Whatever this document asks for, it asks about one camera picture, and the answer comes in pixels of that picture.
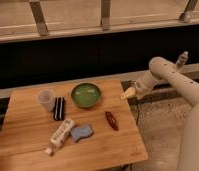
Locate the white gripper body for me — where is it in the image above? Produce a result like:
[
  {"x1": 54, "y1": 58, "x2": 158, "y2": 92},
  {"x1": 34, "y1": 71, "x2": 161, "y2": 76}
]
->
[{"x1": 134, "y1": 71, "x2": 159, "y2": 99}]

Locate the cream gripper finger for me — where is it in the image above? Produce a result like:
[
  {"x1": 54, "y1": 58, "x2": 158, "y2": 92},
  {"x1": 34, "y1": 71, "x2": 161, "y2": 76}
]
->
[{"x1": 121, "y1": 87, "x2": 136, "y2": 100}]

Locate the red brown chili pepper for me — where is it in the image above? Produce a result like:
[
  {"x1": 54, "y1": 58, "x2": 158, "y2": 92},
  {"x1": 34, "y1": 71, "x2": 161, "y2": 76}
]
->
[{"x1": 105, "y1": 111, "x2": 119, "y2": 131}]

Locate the green ceramic bowl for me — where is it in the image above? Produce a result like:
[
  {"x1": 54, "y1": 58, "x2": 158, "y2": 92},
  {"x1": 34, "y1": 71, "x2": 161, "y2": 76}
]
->
[{"x1": 71, "y1": 83, "x2": 101, "y2": 108}]

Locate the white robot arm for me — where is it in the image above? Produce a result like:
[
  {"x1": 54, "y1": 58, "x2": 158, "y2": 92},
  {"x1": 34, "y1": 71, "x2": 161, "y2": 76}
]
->
[{"x1": 121, "y1": 57, "x2": 199, "y2": 171}]

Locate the clear plastic bottle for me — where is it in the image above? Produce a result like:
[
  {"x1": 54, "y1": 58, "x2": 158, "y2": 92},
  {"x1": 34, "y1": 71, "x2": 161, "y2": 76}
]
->
[{"x1": 175, "y1": 51, "x2": 188, "y2": 70}]

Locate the blue sponge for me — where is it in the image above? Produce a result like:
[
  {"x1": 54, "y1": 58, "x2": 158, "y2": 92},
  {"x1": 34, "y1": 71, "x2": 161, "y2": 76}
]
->
[{"x1": 70, "y1": 124, "x2": 93, "y2": 142}]

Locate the black white striped eraser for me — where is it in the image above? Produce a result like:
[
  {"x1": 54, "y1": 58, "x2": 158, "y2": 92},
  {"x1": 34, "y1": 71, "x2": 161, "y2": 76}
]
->
[{"x1": 53, "y1": 97, "x2": 65, "y2": 121}]

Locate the white toothpaste tube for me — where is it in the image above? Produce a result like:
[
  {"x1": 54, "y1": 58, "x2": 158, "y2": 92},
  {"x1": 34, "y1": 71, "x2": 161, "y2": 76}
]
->
[{"x1": 45, "y1": 118, "x2": 75, "y2": 156}]

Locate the translucent plastic cup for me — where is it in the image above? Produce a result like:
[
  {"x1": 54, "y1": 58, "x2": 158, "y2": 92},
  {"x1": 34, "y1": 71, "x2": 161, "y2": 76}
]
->
[{"x1": 37, "y1": 89, "x2": 55, "y2": 112}]

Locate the right metal railing post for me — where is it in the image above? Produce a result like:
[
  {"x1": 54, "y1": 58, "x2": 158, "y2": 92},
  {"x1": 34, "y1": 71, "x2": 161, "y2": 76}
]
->
[{"x1": 179, "y1": 0, "x2": 198, "y2": 23}]

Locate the metal railing post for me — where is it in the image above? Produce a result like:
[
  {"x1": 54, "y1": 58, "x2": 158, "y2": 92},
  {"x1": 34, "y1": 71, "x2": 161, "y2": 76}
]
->
[
  {"x1": 179, "y1": 0, "x2": 198, "y2": 23},
  {"x1": 29, "y1": 0, "x2": 49, "y2": 36},
  {"x1": 100, "y1": 0, "x2": 111, "y2": 30}
]

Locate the middle metal railing post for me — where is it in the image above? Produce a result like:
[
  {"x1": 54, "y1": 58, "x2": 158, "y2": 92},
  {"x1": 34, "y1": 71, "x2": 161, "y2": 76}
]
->
[{"x1": 100, "y1": 0, "x2": 111, "y2": 30}]

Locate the left metal railing post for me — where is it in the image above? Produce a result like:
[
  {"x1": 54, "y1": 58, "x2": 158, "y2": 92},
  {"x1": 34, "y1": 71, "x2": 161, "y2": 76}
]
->
[{"x1": 29, "y1": 0, "x2": 49, "y2": 36}]

